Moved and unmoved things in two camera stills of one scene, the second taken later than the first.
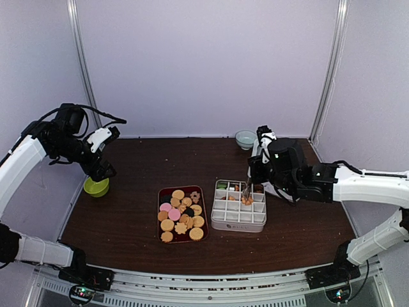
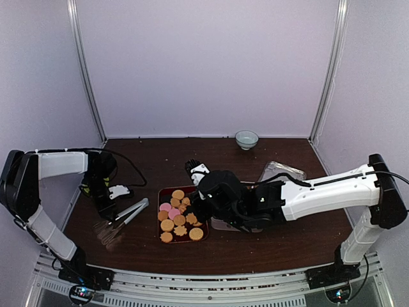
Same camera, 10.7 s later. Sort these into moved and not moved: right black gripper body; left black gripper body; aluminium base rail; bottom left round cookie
Moved: left black gripper body; right black gripper body
Not moved: bottom left round cookie; aluminium base rail
